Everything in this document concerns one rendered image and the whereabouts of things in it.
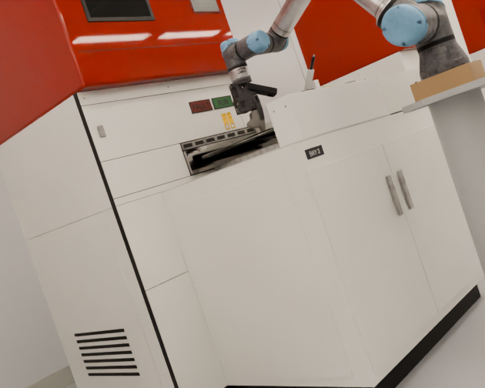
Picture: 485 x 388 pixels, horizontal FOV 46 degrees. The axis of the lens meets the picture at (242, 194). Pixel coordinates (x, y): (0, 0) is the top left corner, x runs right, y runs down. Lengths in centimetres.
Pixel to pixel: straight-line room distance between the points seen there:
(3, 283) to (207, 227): 166
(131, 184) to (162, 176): 14
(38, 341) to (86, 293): 118
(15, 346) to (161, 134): 165
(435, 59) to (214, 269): 98
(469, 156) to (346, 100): 42
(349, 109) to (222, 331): 88
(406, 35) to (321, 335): 91
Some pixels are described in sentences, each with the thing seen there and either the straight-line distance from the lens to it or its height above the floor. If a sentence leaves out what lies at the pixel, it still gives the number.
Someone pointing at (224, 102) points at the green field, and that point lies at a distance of 243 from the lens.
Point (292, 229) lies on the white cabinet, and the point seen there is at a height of 58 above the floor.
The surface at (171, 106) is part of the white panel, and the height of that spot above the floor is 112.
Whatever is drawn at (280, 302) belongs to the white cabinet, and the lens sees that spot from 184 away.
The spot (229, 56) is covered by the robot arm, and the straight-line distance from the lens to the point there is 215.
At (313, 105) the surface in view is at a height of 91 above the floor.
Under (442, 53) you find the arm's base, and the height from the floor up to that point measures 93.
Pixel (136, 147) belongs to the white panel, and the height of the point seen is 100.
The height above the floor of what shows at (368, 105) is 87.
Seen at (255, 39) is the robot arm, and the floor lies 122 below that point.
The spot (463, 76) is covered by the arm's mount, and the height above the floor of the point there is 84.
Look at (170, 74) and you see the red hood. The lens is 222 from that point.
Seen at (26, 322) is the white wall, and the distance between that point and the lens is 340.
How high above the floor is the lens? 76
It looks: 1 degrees down
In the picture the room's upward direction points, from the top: 19 degrees counter-clockwise
